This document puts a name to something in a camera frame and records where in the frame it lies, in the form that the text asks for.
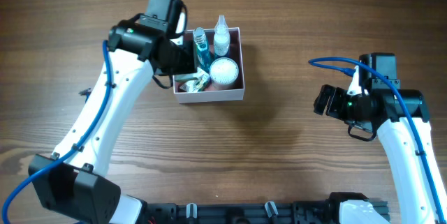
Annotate green white soap box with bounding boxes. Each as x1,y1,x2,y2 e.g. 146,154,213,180
174,73,200,82

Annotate blue mouthwash bottle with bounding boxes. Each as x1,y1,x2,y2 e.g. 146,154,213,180
193,27,213,73

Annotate cotton swab round container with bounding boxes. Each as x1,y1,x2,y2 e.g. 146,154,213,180
210,57,239,90

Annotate dark blue clear-cap bottle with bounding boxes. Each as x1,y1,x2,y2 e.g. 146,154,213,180
213,15,230,58

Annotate blue disposable razor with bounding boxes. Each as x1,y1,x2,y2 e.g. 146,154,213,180
78,88,92,102

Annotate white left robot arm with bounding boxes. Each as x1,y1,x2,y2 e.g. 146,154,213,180
25,17,196,223

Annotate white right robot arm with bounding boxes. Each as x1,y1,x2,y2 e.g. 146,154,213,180
314,84,446,223

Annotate white box pink interior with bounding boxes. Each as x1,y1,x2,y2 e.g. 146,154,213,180
173,27,245,104

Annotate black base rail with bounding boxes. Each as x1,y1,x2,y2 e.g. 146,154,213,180
143,200,338,224

